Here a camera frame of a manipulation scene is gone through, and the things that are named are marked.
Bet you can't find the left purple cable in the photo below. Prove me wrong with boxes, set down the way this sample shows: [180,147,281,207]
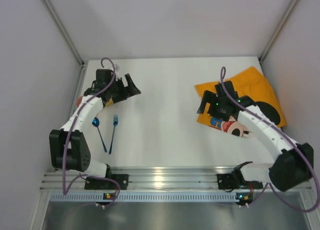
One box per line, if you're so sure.
[61,57,121,209]

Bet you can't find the aluminium frame post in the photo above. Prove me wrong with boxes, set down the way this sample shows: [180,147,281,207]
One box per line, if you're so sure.
[258,0,300,64]
[41,0,85,66]

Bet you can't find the blue metallic fork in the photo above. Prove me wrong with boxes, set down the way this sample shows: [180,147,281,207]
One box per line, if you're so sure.
[108,115,119,154]

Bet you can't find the perforated metal cable tray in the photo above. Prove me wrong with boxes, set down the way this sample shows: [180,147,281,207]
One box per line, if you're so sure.
[50,192,250,203]

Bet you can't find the left aluminium frame post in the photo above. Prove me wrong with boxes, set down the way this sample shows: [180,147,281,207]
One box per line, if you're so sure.
[41,0,85,66]

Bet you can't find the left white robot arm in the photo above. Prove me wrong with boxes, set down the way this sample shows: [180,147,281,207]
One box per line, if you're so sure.
[49,69,141,178]

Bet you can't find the aluminium mounting rail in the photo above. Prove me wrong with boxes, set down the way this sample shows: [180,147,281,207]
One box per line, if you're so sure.
[40,167,233,192]

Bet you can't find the pink plastic cup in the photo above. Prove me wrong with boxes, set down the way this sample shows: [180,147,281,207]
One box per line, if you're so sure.
[76,96,83,108]

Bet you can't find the right aluminium frame post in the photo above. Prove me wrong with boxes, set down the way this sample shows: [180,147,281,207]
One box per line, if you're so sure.
[258,0,300,64]

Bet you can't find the orange Mickey Mouse placemat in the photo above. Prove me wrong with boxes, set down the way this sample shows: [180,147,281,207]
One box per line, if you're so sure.
[197,66,287,138]

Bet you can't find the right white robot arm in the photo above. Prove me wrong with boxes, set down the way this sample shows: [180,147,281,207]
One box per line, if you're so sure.
[197,81,314,192]

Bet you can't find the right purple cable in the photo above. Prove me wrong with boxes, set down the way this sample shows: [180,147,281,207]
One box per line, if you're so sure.
[219,66,320,213]

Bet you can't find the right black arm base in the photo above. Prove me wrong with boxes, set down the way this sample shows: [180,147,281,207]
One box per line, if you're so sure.
[216,173,264,191]

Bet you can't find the yellow round woven coaster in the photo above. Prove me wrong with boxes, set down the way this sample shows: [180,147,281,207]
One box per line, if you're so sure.
[104,99,114,108]

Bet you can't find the blue metallic spoon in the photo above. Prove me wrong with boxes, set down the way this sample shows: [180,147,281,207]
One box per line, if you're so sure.
[92,117,107,153]

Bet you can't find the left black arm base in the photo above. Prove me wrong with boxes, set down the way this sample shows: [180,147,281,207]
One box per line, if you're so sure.
[84,174,129,190]

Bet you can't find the purple cable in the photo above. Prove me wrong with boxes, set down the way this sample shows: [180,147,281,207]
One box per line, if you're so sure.
[61,57,121,209]
[219,66,320,213]

